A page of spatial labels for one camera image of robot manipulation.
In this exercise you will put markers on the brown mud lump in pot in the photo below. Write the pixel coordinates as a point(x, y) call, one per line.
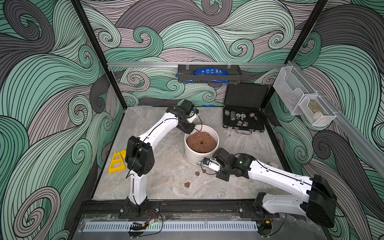
point(201, 142)

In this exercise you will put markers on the black corner frame post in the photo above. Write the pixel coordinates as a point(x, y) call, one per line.
point(306, 29)
point(98, 50)

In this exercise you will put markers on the small electronics board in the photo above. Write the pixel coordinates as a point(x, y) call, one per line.
point(265, 229)
point(136, 229)

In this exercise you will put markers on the white slotted cable duct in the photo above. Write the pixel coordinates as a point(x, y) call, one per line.
point(176, 226)

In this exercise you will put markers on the clear plastic wall bin small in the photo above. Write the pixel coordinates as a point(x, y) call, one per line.
point(316, 111)

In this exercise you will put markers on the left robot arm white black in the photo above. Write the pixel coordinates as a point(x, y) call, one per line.
point(140, 150)

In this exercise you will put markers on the black corner frame post left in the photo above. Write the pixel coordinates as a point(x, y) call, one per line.
point(98, 50)

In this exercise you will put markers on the small electronics board right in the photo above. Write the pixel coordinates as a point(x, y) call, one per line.
point(265, 229)

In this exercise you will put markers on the aluminium rail back wall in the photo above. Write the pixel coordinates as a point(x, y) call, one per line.
point(152, 64)

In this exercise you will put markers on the clear plastic wall bin large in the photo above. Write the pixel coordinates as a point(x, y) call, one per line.
point(290, 89)

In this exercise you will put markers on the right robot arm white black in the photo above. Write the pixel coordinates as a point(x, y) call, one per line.
point(312, 197)

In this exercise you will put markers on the small electronics board left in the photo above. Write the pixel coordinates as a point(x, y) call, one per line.
point(136, 229)

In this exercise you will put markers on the white ceramic pot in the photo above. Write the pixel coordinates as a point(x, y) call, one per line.
point(195, 158)

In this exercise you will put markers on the open black tool case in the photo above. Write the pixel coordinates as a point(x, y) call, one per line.
point(243, 107)

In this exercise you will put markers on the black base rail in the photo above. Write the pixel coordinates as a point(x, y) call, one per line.
point(123, 209)

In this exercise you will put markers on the aluminium rail wall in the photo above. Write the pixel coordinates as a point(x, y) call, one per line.
point(360, 142)
point(152, 64)

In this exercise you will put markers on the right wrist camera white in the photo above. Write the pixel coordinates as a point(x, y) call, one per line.
point(209, 163)

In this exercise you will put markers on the blue item in tray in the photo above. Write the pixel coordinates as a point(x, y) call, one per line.
point(210, 72)

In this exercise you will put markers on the black wall tray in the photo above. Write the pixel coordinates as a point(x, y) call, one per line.
point(185, 74)

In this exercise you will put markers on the yellow plastic triangle frame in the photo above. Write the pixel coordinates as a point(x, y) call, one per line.
point(118, 162)

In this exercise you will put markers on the aluminium rail right wall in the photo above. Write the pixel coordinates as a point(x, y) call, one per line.
point(360, 142)

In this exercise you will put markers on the black corner frame post right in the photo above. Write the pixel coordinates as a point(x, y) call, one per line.
point(306, 29)

